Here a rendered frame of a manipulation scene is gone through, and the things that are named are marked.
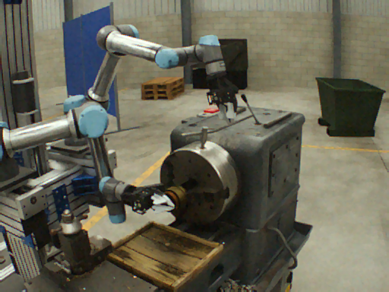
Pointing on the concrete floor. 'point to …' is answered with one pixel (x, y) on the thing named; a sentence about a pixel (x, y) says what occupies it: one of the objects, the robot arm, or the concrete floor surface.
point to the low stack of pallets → (162, 87)
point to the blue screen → (88, 57)
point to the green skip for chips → (349, 106)
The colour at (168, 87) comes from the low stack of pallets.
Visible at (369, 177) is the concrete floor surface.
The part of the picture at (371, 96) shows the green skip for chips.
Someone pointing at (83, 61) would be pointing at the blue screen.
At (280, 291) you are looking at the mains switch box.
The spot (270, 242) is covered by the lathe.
